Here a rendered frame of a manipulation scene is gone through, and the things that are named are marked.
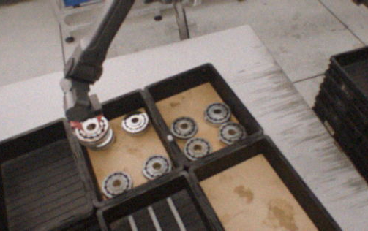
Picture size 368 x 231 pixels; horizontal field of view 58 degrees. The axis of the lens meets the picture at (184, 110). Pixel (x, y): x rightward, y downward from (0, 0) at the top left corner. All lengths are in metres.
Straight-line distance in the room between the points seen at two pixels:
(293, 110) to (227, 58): 0.44
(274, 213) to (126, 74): 0.98
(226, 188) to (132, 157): 0.36
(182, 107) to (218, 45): 0.57
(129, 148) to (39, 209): 0.36
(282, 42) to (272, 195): 1.99
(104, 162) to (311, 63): 1.99
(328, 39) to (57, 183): 2.46
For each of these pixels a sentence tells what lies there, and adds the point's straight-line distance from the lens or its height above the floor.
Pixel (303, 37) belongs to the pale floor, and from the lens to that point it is 3.05.
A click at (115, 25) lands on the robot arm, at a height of 1.40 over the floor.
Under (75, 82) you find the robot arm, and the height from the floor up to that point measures 1.27.
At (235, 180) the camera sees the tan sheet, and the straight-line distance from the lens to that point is 1.16.
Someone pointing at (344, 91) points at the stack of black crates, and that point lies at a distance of 1.97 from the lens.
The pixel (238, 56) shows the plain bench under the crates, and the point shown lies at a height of 0.70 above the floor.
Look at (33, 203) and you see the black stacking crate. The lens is 1.27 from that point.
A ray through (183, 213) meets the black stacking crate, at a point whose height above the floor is 0.83.
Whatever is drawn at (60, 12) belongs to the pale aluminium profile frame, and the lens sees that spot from 3.05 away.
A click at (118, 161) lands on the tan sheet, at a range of 1.23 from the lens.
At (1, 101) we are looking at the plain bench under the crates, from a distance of 1.83.
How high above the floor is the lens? 1.86
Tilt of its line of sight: 51 degrees down
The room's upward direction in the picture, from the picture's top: 6 degrees counter-clockwise
